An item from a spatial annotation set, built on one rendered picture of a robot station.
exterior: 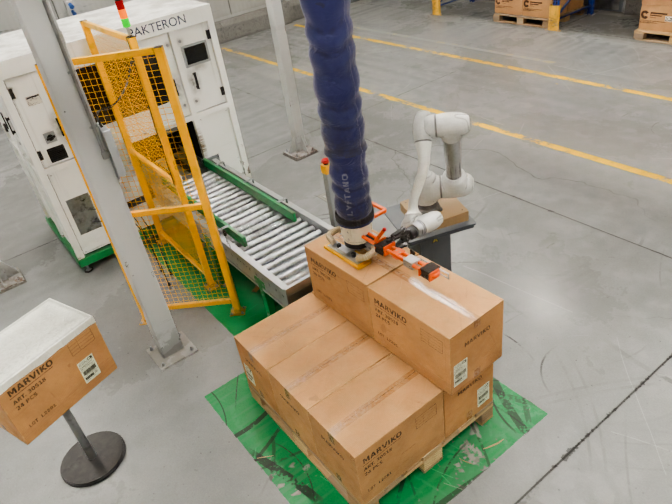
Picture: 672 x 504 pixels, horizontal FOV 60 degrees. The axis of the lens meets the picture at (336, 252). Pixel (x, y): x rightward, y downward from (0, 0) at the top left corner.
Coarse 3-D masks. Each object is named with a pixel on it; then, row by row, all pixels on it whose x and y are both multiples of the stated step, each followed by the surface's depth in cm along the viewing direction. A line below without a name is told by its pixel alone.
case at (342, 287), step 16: (320, 240) 361; (320, 256) 347; (336, 256) 344; (384, 256) 337; (320, 272) 357; (336, 272) 340; (352, 272) 329; (368, 272) 327; (384, 272) 325; (320, 288) 368; (336, 288) 349; (352, 288) 332; (336, 304) 359; (352, 304) 342; (368, 304) 325; (352, 320) 351; (368, 320) 334
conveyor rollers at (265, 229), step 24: (192, 192) 530; (216, 192) 524; (240, 192) 518; (240, 216) 484; (264, 216) 477; (264, 240) 451; (288, 240) 443; (312, 240) 437; (264, 264) 425; (288, 264) 416
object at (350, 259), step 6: (336, 240) 355; (324, 246) 352; (330, 246) 350; (336, 246) 349; (336, 252) 344; (354, 252) 336; (342, 258) 339; (348, 258) 337; (354, 258) 336; (354, 264) 332; (360, 264) 331; (366, 264) 332
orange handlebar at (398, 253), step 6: (378, 204) 360; (384, 210) 353; (372, 234) 333; (366, 240) 331; (372, 240) 328; (390, 252) 316; (396, 252) 314; (402, 252) 313; (396, 258) 314; (402, 258) 309; (414, 264) 303; (420, 264) 304; (432, 276) 294; (438, 276) 294
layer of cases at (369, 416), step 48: (240, 336) 359; (288, 336) 353; (336, 336) 347; (288, 384) 320; (336, 384) 316; (384, 384) 311; (432, 384) 307; (480, 384) 325; (336, 432) 290; (384, 432) 286; (432, 432) 313; (384, 480) 301
